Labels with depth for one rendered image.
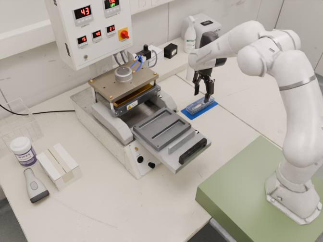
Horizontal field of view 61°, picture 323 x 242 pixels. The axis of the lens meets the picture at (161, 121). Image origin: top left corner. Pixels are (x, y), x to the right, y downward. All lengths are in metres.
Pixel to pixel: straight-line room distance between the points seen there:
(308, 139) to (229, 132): 0.70
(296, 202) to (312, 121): 0.37
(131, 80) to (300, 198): 0.83
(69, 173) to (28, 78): 0.67
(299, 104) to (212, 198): 0.50
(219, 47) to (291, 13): 2.35
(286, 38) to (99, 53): 0.77
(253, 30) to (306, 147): 0.42
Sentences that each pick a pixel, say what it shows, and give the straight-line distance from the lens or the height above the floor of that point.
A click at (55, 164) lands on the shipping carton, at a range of 1.34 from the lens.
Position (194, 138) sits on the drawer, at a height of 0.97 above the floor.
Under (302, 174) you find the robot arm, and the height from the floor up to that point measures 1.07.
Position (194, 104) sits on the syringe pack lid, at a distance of 1.61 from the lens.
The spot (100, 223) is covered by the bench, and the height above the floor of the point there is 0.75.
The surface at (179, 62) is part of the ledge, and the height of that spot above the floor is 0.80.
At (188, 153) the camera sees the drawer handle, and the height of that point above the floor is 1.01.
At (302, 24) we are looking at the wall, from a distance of 3.41.
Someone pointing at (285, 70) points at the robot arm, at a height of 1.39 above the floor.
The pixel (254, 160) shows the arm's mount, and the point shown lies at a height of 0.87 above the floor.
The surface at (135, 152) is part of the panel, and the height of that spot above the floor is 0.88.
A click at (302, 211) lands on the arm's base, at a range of 1.19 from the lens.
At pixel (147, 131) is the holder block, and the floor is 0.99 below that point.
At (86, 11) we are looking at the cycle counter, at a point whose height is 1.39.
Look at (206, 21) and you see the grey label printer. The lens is 2.11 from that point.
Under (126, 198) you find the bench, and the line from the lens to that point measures 1.28.
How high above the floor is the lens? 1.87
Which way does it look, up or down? 46 degrees down
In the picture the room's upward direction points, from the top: 1 degrees clockwise
